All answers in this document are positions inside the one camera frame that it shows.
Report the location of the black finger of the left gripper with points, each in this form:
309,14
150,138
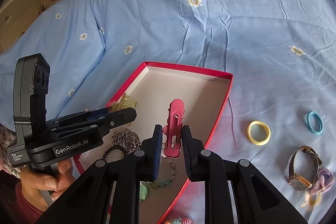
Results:
116,119

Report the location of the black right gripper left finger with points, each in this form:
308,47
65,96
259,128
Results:
151,161

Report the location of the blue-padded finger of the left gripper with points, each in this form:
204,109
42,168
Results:
93,115

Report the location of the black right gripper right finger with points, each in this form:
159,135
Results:
191,150

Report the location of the yellow hair claw clip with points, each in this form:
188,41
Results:
125,102

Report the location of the pink snap hair clip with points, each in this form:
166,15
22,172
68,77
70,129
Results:
173,129

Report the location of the green fabric hair scrunchie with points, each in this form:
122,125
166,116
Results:
143,192

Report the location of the gold square wrist watch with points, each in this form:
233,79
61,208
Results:
303,168

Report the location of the person's left hand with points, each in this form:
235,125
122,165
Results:
32,183

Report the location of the red shallow cardboard box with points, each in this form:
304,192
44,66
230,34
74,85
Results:
154,86

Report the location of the light blue floral bedsheet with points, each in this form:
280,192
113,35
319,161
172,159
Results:
281,53

